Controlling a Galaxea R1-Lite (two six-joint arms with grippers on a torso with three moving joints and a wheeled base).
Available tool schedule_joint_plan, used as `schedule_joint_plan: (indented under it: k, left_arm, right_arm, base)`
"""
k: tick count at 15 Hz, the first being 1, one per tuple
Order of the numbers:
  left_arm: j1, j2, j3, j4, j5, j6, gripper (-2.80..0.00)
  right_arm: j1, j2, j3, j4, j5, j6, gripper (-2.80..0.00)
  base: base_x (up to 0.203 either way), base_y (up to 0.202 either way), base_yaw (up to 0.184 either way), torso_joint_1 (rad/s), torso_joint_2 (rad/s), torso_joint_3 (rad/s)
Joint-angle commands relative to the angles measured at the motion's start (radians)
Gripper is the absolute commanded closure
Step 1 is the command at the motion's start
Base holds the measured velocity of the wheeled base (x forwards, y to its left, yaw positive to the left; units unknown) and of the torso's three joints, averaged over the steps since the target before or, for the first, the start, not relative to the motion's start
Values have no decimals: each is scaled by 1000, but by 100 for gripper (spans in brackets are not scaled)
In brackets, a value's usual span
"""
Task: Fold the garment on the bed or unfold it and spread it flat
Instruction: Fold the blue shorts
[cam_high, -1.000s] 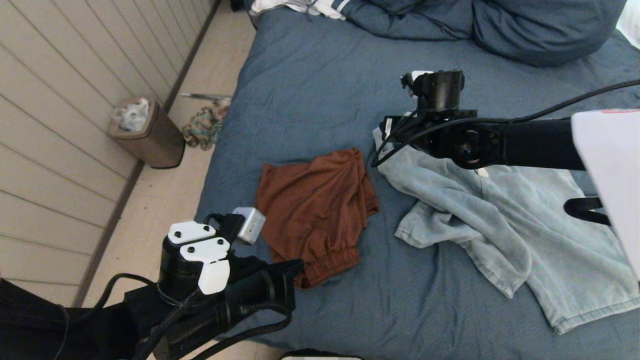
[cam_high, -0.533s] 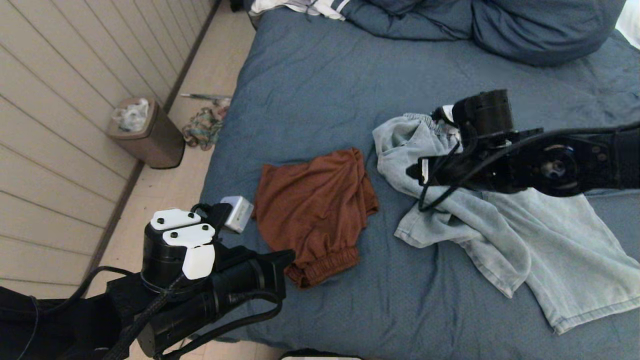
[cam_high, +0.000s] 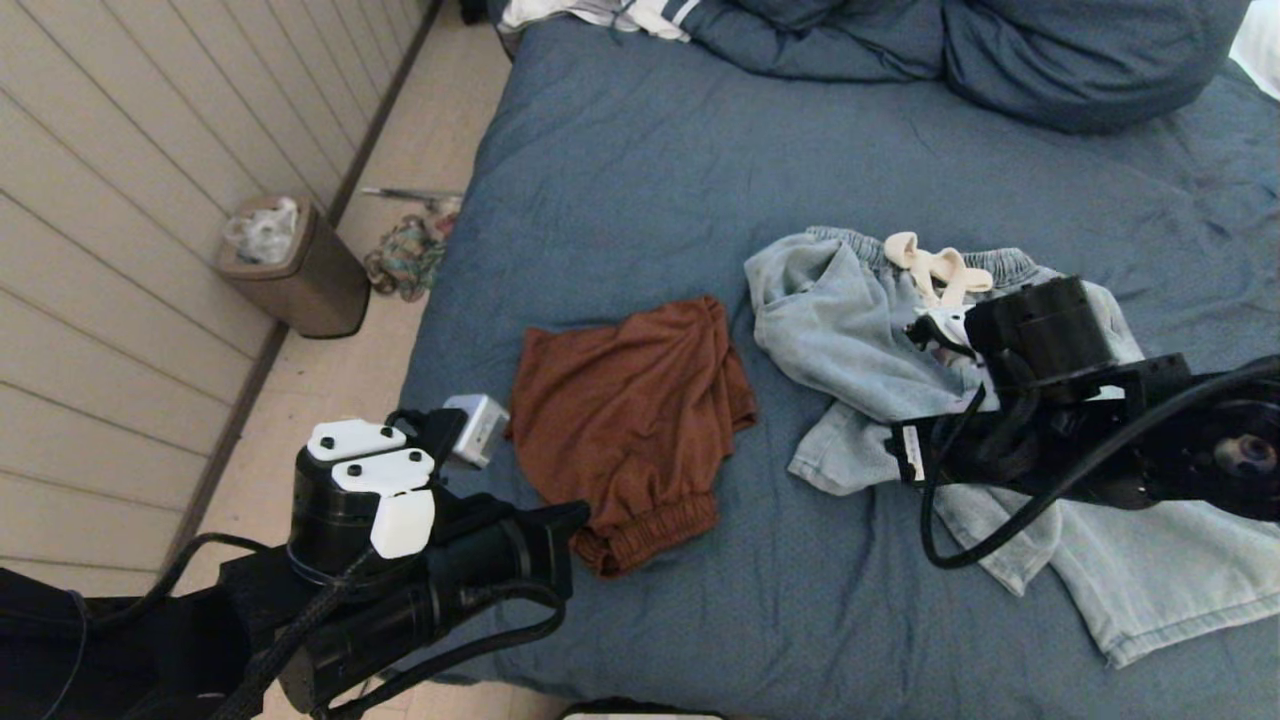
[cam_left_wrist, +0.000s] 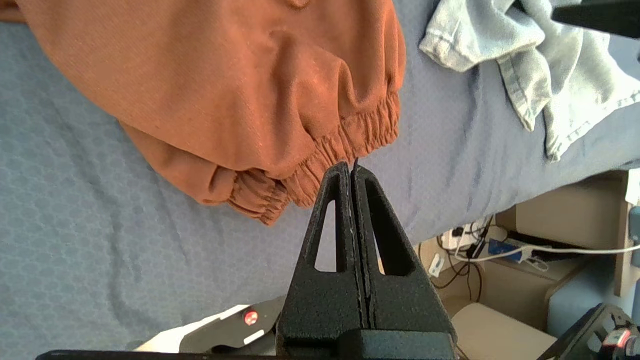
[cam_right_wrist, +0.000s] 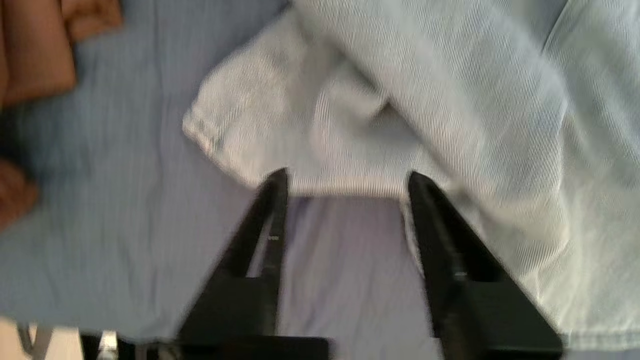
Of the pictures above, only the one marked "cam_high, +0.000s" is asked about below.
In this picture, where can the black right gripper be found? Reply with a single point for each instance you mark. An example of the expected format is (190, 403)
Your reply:
(1050, 325)

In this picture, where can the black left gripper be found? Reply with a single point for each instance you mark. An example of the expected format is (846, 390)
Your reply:
(330, 520)

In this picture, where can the light blue denim shorts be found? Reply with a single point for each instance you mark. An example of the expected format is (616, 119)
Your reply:
(850, 330)

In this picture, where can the rust brown garment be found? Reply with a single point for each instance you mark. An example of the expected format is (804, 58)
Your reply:
(630, 420)

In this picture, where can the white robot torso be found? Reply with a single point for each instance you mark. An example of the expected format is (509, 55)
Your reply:
(640, 715)

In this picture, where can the colourful crumpled cloth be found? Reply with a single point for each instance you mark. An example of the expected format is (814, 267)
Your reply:
(405, 258)

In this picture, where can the brown trash bin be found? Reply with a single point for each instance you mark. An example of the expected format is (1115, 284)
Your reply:
(325, 290)

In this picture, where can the blue bed sheet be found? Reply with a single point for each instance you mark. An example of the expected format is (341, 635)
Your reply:
(700, 150)

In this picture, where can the grey metal rod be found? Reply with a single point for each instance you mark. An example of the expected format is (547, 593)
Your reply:
(410, 193)

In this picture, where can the white plastic bin bag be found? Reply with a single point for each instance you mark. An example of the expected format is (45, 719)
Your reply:
(268, 236)

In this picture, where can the bunched blue duvet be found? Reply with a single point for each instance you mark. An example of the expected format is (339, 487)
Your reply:
(820, 40)

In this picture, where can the blue pillow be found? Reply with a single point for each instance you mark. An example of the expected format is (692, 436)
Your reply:
(1090, 60)

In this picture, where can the white striped garment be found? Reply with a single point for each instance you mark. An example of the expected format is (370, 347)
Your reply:
(540, 10)

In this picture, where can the white pillow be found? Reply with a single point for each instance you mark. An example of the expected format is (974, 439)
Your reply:
(1264, 45)

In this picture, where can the small black object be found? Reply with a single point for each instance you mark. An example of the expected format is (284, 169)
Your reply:
(472, 10)

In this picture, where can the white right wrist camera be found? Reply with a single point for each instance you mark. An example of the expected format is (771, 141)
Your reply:
(945, 330)

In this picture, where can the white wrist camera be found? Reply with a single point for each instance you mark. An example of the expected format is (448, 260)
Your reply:
(945, 330)
(400, 525)

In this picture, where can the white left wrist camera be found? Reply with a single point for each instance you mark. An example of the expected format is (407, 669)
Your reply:
(400, 525)

